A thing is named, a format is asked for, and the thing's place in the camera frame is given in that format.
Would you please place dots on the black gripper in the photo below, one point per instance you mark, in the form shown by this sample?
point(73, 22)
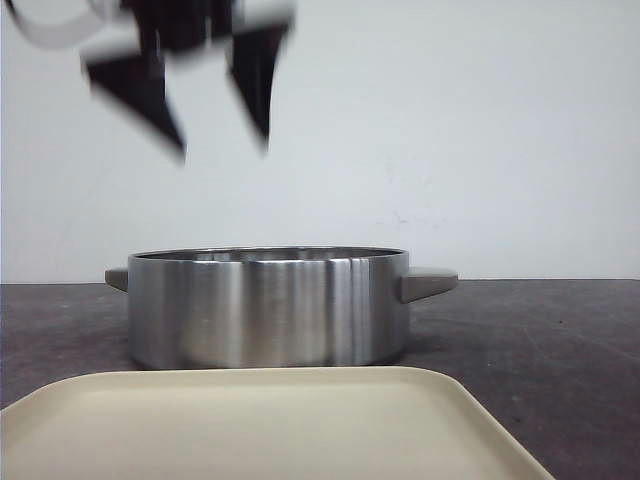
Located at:
point(137, 82)

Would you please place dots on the stainless steel steamer pot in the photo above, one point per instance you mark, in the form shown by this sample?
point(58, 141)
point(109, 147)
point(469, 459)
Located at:
point(265, 307)

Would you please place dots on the cream plastic tray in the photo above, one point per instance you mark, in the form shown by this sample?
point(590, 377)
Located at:
point(292, 423)

